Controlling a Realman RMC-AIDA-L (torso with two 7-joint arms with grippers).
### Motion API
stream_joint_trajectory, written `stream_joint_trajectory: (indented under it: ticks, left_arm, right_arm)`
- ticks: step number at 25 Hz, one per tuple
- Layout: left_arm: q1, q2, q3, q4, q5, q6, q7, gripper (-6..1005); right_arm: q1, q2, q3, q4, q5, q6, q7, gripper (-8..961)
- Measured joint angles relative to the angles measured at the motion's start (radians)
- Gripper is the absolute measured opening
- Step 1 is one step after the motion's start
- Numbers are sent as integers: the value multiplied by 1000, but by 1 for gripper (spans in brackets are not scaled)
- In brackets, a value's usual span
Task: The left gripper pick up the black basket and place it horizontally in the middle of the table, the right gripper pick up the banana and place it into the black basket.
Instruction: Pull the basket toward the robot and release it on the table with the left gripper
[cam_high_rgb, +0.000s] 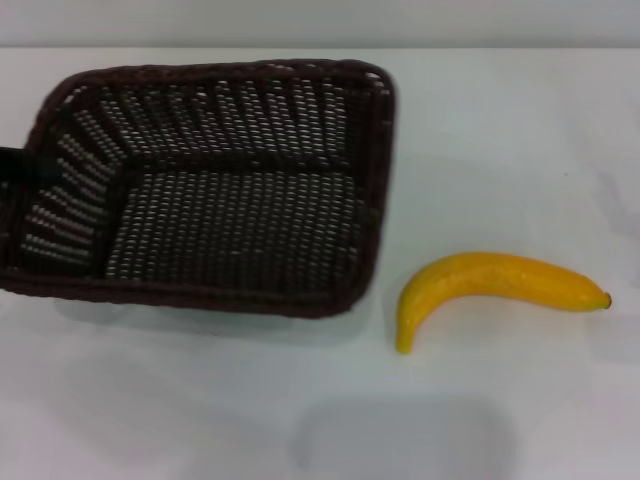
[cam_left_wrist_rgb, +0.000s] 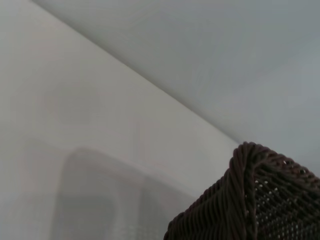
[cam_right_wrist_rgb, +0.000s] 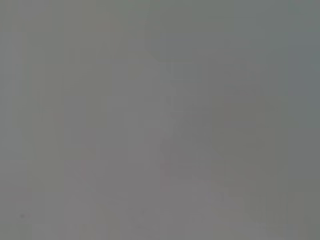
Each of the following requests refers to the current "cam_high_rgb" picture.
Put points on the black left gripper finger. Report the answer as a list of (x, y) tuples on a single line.
[(51, 169), (11, 164)]

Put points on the dark brown woven basket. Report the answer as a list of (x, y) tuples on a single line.
[(240, 220)]

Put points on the yellow plastic banana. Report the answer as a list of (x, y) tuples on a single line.
[(500, 277)]

